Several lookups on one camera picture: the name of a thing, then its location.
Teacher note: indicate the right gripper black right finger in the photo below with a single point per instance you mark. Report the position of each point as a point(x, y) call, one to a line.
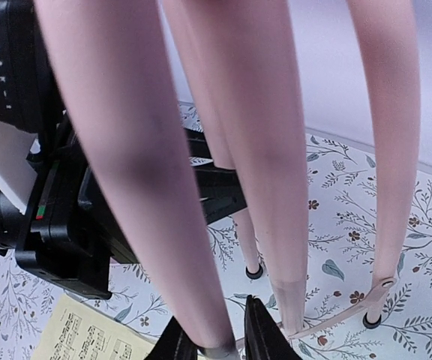
point(263, 340)

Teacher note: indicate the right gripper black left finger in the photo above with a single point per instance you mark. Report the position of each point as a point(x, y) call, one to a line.
point(173, 344)

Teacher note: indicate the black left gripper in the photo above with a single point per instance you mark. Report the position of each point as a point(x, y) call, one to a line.
point(69, 235)

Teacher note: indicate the yellow sheet music page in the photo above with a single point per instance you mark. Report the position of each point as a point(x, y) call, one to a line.
point(77, 331)

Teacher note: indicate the pink music stand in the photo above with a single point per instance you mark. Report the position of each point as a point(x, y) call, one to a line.
point(112, 69)

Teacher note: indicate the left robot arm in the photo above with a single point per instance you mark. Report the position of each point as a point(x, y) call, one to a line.
point(68, 235)

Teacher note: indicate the floral table mat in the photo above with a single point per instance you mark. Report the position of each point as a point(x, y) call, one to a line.
point(342, 202)

